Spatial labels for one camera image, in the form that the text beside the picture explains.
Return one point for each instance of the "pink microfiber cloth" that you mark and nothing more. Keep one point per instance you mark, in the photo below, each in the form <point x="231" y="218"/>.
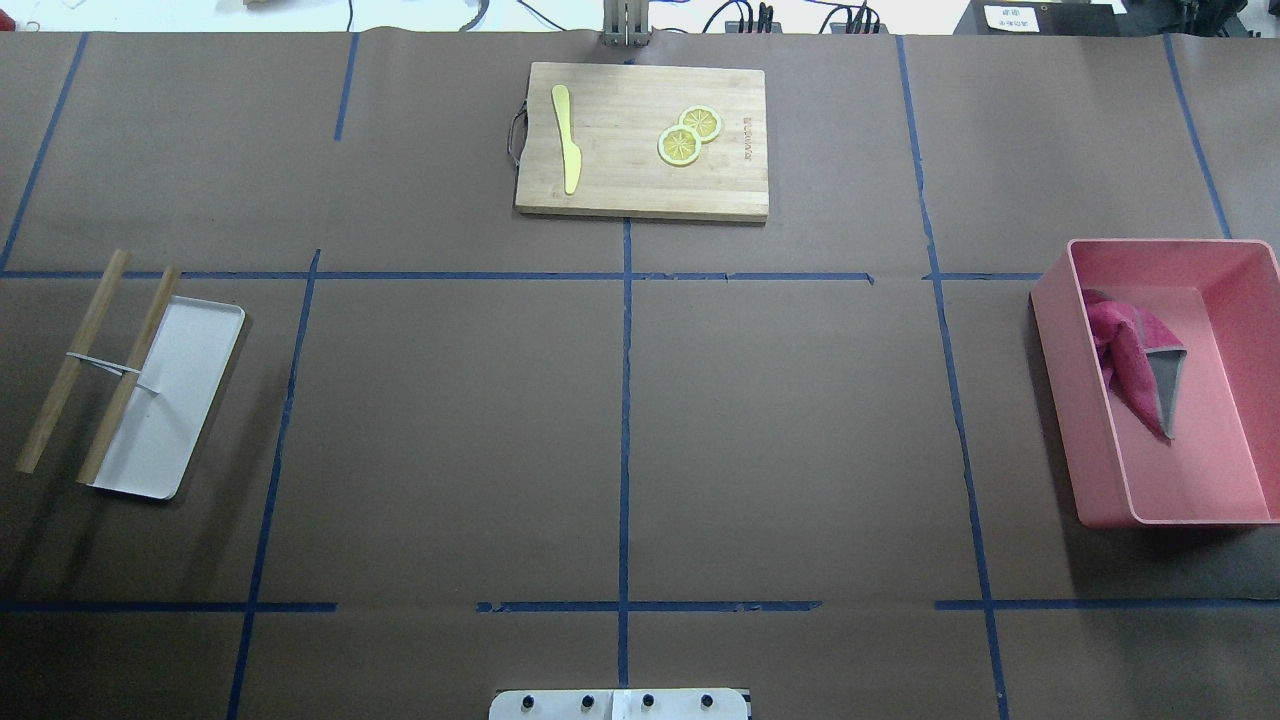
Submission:
<point x="1140" y="359"/>

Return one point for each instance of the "yellow plastic knife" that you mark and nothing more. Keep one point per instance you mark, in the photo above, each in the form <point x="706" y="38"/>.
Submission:
<point x="570" y="151"/>

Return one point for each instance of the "lemon slice near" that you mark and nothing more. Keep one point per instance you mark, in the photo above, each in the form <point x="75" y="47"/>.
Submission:
<point x="679" y="146"/>

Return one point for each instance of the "lemon slice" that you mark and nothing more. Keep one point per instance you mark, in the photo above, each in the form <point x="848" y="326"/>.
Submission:
<point x="679" y="146"/>
<point x="704" y="121"/>

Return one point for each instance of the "lemon slice far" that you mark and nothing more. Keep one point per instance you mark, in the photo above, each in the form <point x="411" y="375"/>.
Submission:
<point x="704" y="121"/>

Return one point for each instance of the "bamboo cutting board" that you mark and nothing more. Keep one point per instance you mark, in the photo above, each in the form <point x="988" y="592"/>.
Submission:
<point x="618" y="112"/>

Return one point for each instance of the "white towel rack base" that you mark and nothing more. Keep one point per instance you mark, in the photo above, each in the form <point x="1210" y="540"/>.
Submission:
<point x="180" y="382"/>

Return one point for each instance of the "wooden rack rod one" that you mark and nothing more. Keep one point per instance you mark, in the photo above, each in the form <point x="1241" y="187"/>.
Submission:
<point x="56" y="399"/>

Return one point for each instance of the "pink plastic bin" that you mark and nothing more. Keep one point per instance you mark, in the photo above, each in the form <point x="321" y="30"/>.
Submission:
<point x="1222" y="467"/>

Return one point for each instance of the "aluminium frame post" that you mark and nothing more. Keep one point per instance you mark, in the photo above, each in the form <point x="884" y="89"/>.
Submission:
<point x="626" y="23"/>

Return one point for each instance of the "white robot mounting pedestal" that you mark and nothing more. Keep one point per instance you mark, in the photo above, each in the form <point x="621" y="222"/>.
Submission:
<point x="622" y="703"/>

